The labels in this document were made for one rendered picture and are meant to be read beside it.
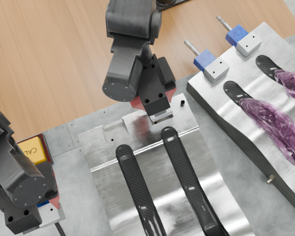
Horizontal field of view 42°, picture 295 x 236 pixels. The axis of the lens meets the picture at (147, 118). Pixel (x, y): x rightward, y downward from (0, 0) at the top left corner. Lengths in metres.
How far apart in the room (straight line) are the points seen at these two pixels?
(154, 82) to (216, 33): 0.44
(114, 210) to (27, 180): 0.30
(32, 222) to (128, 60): 0.29
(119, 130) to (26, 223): 0.35
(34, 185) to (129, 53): 0.25
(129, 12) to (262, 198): 0.55
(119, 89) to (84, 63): 0.42
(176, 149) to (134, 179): 0.11
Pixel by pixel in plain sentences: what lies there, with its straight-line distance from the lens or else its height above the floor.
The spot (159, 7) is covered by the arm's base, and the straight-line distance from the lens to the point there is 1.09.
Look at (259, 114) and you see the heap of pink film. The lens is 0.88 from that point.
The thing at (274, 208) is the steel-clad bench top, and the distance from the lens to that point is 0.95.
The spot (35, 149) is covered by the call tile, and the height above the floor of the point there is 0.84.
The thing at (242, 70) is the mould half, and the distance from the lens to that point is 0.97.
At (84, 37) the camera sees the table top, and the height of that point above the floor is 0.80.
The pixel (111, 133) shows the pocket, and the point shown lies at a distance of 0.89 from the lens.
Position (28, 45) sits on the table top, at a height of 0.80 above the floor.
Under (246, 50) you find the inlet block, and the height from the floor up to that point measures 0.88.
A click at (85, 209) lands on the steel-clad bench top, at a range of 0.93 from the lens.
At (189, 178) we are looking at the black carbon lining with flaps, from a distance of 0.85.
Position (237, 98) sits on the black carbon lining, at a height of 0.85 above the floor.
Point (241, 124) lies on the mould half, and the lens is 0.89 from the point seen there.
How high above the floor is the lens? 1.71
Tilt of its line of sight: 72 degrees down
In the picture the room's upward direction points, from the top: 4 degrees counter-clockwise
